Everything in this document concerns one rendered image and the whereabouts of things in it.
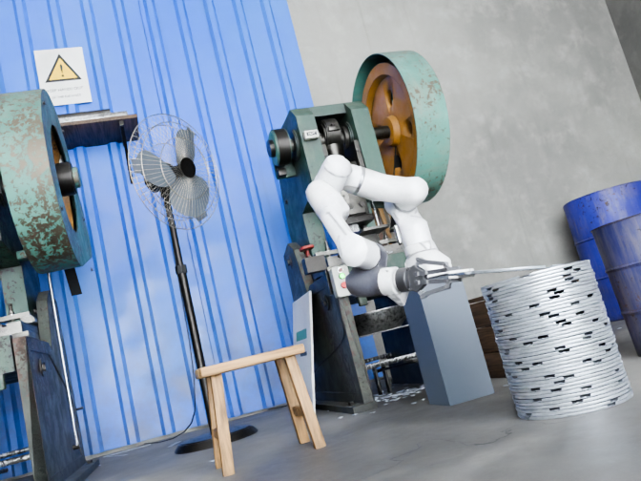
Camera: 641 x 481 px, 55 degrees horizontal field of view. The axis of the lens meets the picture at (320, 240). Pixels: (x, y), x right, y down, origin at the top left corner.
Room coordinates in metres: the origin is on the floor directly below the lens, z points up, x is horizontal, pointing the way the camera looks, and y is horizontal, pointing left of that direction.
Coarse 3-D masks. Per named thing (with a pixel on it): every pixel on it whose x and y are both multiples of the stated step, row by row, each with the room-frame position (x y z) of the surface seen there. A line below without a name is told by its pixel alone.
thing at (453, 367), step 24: (432, 288) 2.22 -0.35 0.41; (456, 288) 2.25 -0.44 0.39; (408, 312) 2.35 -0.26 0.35; (432, 312) 2.22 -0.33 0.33; (456, 312) 2.24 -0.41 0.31; (432, 336) 2.21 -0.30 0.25; (456, 336) 2.23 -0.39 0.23; (432, 360) 2.25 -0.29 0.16; (456, 360) 2.23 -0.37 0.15; (480, 360) 2.25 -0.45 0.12; (432, 384) 2.30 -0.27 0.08; (456, 384) 2.22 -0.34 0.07; (480, 384) 2.25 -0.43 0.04
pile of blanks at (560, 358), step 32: (512, 288) 1.56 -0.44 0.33; (544, 288) 1.53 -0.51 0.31; (576, 288) 1.53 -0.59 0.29; (512, 320) 1.81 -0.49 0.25; (544, 320) 1.54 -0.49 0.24; (576, 320) 1.65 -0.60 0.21; (608, 320) 1.59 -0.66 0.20; (512, 352) 1.61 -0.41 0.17; (544, 352) 1.55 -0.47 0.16; (576, 352) 1.53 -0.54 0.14; (608, 352) 1.61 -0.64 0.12; (512, 384) 1.65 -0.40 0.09; (544, 384) 1.56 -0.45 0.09; (576, 384) 1.53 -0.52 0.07; (608, 384) 1.58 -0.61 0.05; (544, 416) 1.58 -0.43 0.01
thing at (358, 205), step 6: (354, 162) 3.00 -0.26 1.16; (342, 192) 2.96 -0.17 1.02; (348, 198) 2.98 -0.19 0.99; (354, 198) 2.95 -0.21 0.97; (360, 198) 2.96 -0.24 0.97; (348, 204) 2.94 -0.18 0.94; (354, 204) 2.95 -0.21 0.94; (360, 204) 2.95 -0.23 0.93; (366, 204) 3.00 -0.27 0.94; (354, 210) 2.95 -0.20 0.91; (360, 210) 2.96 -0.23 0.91; (366, 210) 3.00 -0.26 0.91; (348, 216) 2.97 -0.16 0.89; (354, 216) 2.98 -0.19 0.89
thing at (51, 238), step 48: (0, 96) 2.38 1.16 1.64; (48, 96) 2.61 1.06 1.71; (0, 144) 2.25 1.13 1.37; (48, 144) 2.35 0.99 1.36; (0, 192) 2.55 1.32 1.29; (48, 192) 2.32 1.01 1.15; (0, 240) 2.49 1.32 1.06; (48, 240) 2.44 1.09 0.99; (0, 336) 2.46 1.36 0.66; (48, 336) 2.83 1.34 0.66; (0, 384) 2.37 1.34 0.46; (48, 384) 2.63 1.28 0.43; (48, 432) 2.49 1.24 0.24; (48, 480) 2.34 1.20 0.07
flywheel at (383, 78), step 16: (384, 64) 2.99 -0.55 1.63; (368, 80) 3.21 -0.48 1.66; (384, 80) 3.11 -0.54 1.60; (400, 80) 2.88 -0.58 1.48; (368, 96) 3.28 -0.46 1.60; (384, 96) 3.16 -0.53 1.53; (400, 96) 3.00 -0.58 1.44; (384, 112) 3.21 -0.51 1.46; (400, 112) 3.04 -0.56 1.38; (400, 128) 3.09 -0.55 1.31; (384, 144) 3.31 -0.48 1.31; (400, 144) 3.14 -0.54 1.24; (416, 144) 2.90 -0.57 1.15; (384, 160) 3.37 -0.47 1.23; (400, 176) 3.24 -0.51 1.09
